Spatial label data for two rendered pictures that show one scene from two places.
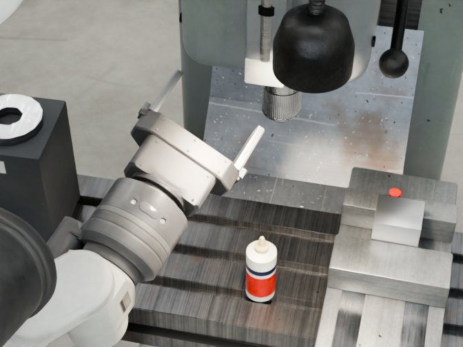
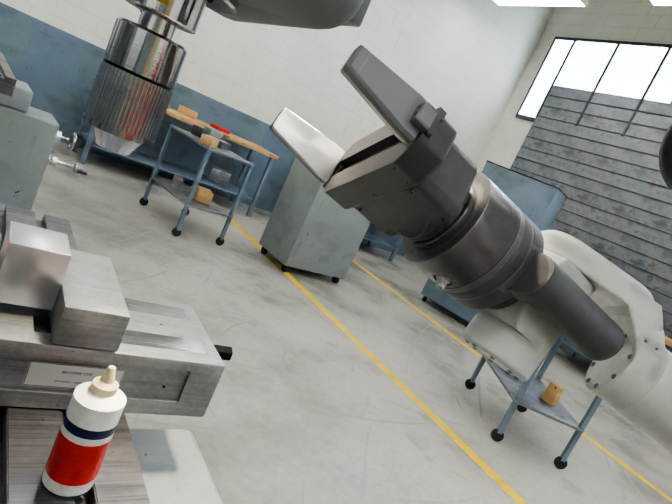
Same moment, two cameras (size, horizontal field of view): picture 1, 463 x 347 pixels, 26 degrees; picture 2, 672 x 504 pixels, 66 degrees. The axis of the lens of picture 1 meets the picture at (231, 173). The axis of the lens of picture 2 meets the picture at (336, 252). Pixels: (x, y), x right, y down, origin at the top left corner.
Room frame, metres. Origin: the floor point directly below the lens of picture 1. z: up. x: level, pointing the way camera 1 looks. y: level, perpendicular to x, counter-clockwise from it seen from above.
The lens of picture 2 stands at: (1.07, 0.29, 1.25)
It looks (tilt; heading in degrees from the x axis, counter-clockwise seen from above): 10 degrees down; 220
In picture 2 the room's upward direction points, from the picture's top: 25 degrees clockwise
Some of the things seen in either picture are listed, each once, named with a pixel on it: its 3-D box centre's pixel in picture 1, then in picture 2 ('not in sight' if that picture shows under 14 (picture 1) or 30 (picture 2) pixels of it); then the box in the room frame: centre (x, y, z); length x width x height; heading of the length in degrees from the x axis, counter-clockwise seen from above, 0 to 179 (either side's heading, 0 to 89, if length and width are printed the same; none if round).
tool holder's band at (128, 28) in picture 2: not in sight; (151, 40); (0.91, -0.06, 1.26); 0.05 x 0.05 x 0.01
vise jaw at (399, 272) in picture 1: (389, 270); (84, 294); (0.82, -0.20, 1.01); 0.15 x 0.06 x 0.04; 77
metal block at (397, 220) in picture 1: (396, 227); (31, 265); (0.88, -0.21, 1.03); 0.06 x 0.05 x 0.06; 77
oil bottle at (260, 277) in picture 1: (261, 264); (89, 424); (0.86, -0.04, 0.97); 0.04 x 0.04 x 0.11
